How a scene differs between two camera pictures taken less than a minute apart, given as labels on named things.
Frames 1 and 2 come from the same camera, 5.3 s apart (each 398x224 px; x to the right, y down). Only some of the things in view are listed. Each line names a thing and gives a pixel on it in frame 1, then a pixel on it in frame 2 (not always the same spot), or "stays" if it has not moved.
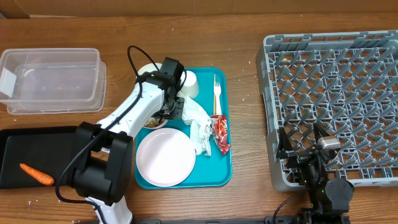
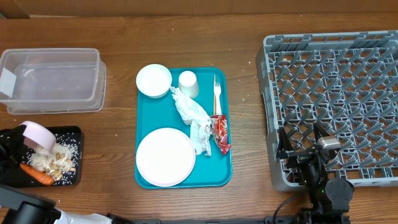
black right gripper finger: (284, 144) stays
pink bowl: (153, 122) to (38, 135)
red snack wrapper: (219, 130) stays
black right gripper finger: (319, 132) stays
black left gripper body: (173, 110) to (9, 157)
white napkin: (193, 114) stays
